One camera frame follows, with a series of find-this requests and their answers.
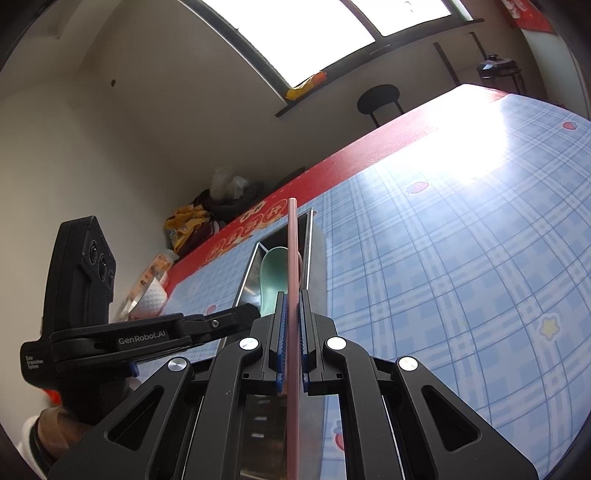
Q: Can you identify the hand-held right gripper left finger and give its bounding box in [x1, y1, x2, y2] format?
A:
[46, 291, 291, 480]

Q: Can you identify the white ribbed bowl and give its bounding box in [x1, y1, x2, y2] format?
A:
[130, 277, 168, 320]

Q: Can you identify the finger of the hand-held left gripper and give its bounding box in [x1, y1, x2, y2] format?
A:
[178, 303, 262, 346]

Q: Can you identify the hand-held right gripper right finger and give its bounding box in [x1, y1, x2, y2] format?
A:
[297, 289, 540, 480]

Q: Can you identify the black pot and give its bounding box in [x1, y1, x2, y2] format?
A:
[477, 54, 517, 79]

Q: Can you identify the orange snack packet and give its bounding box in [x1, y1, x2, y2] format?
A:
[134, 249, 181, 296]

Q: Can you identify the person's left forearm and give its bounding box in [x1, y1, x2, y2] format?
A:
[21, 415, 63, 476]

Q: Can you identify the red printed tablecloth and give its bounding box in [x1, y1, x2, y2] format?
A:
[164, 84, 509, 287]

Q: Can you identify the stainless steel utensil tray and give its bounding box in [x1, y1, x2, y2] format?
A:
[216, 208, 329, 480]

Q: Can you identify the dark bag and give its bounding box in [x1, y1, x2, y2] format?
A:
[191, 180, 265, 222]

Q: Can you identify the dark wooden bar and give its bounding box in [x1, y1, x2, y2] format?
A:
[468, 31, 492, 61]
[433, 42, 458, 86]

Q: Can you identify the black round stool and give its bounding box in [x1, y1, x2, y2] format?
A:
[357, 85, 406, 127]

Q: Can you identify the person's left hand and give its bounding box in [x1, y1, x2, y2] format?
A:
[38, 406, 95, 446]

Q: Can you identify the maroon bag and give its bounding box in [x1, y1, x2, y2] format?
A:
[191, 217, 227, 245]

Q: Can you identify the red hanging cloth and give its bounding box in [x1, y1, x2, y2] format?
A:
[501, 0, 555, 32]

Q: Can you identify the green spoon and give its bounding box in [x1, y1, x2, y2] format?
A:
[260, 247, 291, 319]

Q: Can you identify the pink chopstick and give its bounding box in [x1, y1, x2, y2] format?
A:
[283, 198, 302, 480]

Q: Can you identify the white plastic bag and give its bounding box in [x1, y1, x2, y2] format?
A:
[210, 166, 250, 199]

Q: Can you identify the yellow packet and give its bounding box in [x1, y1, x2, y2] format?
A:
[286, 71, 328, 101]

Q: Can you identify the dark framed window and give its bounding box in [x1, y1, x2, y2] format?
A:
[178, 0, 485, 117]

